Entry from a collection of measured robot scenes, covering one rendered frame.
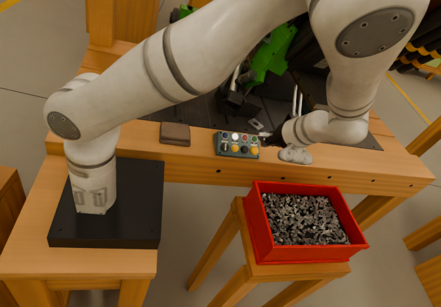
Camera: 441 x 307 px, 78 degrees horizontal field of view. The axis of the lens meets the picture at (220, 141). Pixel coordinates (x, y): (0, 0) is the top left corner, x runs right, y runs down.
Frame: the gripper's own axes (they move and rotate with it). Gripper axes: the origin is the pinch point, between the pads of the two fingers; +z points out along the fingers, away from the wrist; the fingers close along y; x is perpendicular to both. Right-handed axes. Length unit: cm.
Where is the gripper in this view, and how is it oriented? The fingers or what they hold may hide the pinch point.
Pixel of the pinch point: (266, 142)
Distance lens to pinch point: 82.0
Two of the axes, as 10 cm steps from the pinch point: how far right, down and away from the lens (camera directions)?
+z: -3.5, 1.6, 9.2
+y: -9.3, -1.9, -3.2
